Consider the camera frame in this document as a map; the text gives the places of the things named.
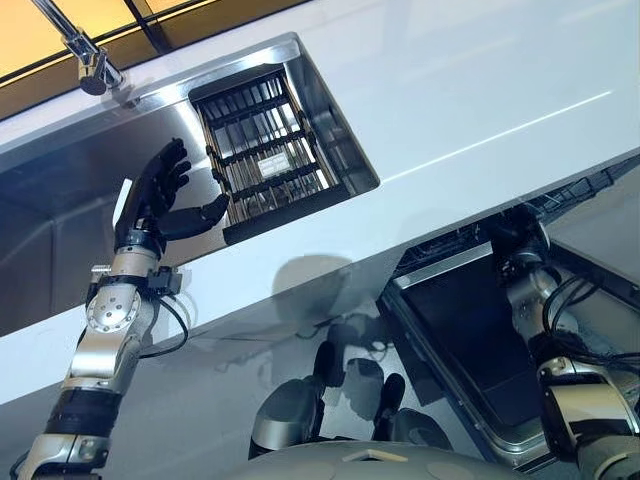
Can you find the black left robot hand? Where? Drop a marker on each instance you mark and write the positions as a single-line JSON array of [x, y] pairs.
[[159, 192]]

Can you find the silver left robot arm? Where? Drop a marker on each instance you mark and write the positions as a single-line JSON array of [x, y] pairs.
[[100, 340]]

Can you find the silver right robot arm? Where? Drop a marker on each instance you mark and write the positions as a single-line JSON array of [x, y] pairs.
[[560, 360]]

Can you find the open dishwasher door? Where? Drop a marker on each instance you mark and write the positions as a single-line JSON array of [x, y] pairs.
[[465, 345]]

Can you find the stainless steel sink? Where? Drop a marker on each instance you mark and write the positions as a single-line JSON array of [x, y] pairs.
[[165, 165]]

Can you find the white label on rack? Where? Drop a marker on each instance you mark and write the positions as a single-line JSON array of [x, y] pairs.
[[273, 166]]

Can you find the chrome kitchen faucet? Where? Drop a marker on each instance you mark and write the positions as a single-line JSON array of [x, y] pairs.
[[82, 47]]

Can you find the silver robot body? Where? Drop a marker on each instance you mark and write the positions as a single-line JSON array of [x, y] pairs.
[[345, 435]]

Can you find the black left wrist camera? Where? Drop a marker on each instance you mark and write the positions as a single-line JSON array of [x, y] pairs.
[[164, 280]]

